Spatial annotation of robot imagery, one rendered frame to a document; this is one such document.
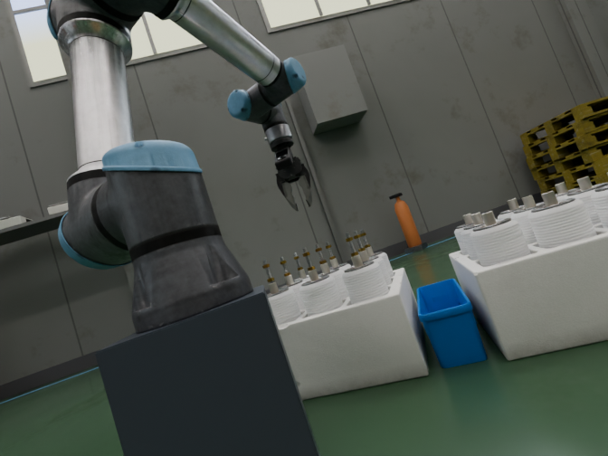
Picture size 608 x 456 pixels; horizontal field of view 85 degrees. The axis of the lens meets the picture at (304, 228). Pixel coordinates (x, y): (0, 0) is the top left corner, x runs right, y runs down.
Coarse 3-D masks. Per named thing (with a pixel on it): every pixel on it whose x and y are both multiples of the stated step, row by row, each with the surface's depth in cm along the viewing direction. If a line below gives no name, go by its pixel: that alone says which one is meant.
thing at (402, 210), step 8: (400, 200) 330; (400, 208) 326; (408, 208) 327; (400, 216) 327; (408, 216) 325; (400, 224) 331; (408, 224) 324; (408, 232) 324; (416, 232) 324; (408, 240) 326; (416, 240) 323; (408, 248) 326; (416, 248) 319; (424, 248) 321
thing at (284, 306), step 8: (272, 296) 84; (280, 296) 83; (288, 296) 84; (272, 304) 83; (280, 304) 83; (288, 304) 84; (296, 304) 86; (280, 312) 83; (288, 312) 83; (296, 312) 85; (280, 320) 83; (288, 320) 83
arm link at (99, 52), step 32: (64, 0) 56; (96, 0) 55; (64, 32) 56; (96, 32) 56; (128, 32) 62; (96, 64) 55; (96, 96) 53; (128, 96) 59; (96, 128) 52; (128, 128) 56; (96, 160) 50; (64, 224) 49; (96, 256) 48; (128, 256) 49
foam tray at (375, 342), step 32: (320, 320) 76; (352, 320) 74; (384, 320) 71; (416, 320) 85; (288, 352) 79; (320, 352) 76; (352, 352) 74; (384, 352) 72; (416, 352) 70; (320, 384) 76; (352, 384) 74; (384, 384) 72
